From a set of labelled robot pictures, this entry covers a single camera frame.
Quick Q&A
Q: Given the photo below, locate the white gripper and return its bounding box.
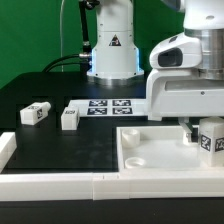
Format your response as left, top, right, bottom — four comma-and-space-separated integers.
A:
146, 69, 224, 144

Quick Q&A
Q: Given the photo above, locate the white square table top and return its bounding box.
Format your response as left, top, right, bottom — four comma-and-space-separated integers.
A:
116, 126, 224, 171

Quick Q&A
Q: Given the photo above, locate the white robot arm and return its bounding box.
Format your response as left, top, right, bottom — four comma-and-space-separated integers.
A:
87, 0, 224, 130

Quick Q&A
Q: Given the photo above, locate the white U-shaped fence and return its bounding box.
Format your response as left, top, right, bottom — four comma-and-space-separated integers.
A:
0, 132, 224, 201

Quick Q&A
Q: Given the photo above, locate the white plate with markers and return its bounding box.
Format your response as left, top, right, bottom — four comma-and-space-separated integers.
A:
68, 99, 147, 117

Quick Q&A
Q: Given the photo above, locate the black cable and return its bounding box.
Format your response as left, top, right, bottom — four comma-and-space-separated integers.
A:
42, 0, 93, 73

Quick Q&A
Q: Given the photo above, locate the grey thin cable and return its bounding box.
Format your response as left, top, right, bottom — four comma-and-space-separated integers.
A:
59, 0, 66, 73

